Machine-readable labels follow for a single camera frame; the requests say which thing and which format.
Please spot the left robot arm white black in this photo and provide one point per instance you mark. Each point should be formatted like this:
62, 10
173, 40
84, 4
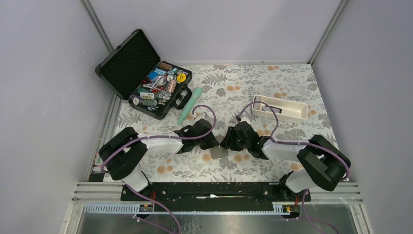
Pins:
122, 154

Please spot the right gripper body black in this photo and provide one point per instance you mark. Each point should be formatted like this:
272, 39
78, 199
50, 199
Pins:
234, 142

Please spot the mint green tube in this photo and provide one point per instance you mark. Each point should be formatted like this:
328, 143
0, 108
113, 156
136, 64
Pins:
190, 104

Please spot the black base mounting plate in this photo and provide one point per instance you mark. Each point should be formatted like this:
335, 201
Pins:
222, 196

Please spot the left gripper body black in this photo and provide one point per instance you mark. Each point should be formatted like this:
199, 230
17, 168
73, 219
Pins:
207, 142

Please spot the playing card deck box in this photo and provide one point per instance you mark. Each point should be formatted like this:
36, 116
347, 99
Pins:
147, 95

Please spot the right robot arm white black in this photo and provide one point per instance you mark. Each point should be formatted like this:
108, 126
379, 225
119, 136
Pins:
324, 166

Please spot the black poker chip case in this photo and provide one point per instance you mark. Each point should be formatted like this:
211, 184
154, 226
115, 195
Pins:
129, 70

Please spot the floral patterned table mat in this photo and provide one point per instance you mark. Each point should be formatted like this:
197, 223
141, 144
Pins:
227, 89

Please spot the card in white tray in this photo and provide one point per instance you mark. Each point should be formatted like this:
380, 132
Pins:
272, 109

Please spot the taupe leather card holder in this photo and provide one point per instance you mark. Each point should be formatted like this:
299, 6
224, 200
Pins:
218, 152

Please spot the white rectangular tray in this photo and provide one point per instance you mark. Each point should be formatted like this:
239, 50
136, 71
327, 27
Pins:
286, 110

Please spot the yellow poker chip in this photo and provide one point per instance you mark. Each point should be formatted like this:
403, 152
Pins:
181, 77

